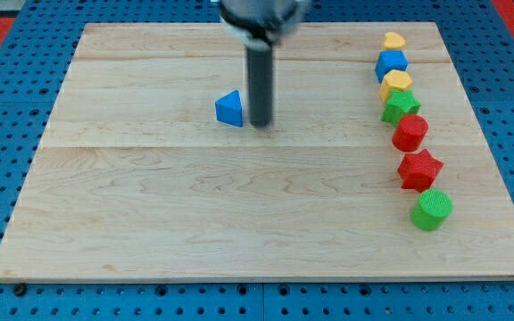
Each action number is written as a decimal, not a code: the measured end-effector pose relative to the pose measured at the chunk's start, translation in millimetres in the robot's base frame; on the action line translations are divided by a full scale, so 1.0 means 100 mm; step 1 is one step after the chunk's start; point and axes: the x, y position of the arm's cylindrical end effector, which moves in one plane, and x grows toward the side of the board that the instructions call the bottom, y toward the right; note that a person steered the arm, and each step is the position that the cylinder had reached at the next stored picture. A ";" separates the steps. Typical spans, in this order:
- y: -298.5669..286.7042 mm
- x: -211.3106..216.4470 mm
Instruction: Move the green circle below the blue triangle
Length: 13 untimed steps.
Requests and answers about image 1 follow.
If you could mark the blue cube block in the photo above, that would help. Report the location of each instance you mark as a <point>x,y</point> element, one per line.
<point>390,60</point>

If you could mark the yellow heart block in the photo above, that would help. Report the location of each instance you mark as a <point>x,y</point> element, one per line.
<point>393,41</point>

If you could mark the yellow hexagon block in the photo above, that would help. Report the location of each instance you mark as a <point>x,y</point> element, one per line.
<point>394,80</point>

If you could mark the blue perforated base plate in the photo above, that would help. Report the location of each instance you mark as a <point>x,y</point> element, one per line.
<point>37,41</point>

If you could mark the green cylinder block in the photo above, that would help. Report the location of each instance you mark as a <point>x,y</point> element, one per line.
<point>431,209</point>

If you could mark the blue triangle block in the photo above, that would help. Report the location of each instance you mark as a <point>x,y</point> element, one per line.
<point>229,109</point>

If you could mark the green star block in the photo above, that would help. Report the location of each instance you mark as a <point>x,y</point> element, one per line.
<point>398,104</point>

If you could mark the red cylinder block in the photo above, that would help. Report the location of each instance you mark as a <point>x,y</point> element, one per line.
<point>410,133</point>

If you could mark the light wooden board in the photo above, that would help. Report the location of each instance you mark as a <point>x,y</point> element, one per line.
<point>135,181</point>

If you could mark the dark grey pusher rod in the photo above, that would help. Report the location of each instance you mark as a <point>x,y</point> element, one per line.
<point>260,86</point>

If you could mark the red star block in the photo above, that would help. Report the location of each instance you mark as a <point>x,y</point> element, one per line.
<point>418,171</point>

